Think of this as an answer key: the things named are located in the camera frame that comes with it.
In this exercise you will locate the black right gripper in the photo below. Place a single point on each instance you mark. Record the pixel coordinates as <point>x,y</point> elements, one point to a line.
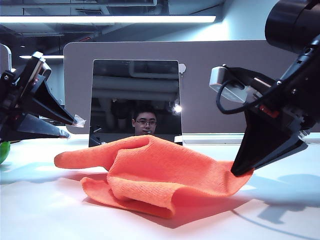
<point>305,95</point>

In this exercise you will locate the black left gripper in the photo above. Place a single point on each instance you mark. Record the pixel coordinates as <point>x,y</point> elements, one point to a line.
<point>17,95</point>

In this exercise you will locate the orange microfibre cloth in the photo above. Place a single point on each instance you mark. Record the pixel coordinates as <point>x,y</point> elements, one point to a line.
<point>155,170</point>

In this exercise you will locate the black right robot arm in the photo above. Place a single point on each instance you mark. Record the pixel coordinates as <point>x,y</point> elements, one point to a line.
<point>287,22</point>

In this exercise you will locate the green round object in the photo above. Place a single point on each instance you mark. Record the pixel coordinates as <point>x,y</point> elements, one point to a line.
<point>3,152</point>

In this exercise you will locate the short ceiling light strip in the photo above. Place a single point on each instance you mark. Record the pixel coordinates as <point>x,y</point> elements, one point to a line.
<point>42,57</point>

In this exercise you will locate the grey side partition panel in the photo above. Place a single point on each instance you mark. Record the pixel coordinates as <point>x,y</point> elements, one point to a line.
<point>5,57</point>

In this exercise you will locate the glossy black tablet stand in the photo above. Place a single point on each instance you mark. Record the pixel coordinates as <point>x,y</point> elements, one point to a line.
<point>135,90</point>

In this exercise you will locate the grey desk partition panel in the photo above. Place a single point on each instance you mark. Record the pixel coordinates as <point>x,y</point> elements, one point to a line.
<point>225,52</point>

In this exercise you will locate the long ceiling light strip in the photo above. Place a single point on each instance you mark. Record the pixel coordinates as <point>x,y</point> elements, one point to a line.
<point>107,19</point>

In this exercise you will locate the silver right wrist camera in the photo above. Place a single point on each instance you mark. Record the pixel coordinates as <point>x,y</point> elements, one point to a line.
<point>222,75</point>

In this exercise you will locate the white adhesive wall hook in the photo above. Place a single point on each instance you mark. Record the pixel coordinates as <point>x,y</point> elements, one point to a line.
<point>182,68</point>

